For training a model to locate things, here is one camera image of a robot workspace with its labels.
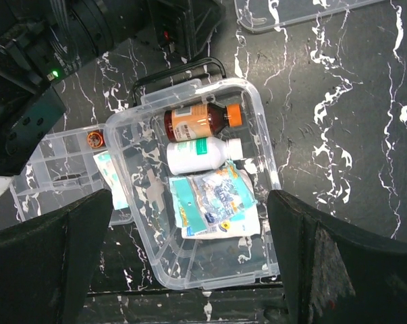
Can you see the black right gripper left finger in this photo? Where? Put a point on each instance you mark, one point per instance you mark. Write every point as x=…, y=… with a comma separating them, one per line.
x=47, y=263

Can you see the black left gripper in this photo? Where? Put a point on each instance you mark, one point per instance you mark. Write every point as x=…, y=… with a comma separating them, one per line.
x=184, y=27

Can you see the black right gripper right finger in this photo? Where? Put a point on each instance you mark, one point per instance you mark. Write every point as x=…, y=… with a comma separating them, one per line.
x=333, y=271

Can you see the clear plastic box lid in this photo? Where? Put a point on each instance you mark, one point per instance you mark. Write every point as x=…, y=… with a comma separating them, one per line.
x=259, y=16

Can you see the white blue mask packet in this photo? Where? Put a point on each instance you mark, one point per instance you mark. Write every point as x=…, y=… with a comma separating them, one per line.
x=223, y=226

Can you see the brown medicine bottle orange cap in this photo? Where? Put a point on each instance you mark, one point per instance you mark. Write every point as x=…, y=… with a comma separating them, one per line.
x=200, y=121

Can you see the clear divided tray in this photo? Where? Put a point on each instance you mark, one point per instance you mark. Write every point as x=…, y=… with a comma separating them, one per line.
x=60, y=171

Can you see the white gauze packet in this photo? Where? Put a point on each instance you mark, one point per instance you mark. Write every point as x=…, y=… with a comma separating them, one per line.
x=107, y=170

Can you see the white green medicine bottle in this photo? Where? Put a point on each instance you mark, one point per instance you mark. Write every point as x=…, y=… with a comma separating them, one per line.
x=203, y=154

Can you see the clear plastic storage box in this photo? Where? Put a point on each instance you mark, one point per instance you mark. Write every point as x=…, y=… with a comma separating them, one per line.
x=206, y=229

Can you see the teal bandage packet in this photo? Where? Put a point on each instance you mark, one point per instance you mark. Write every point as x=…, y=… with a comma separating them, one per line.
x=210, y=199

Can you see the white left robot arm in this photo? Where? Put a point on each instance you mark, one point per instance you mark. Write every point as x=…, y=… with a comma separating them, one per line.
x=44, y=42

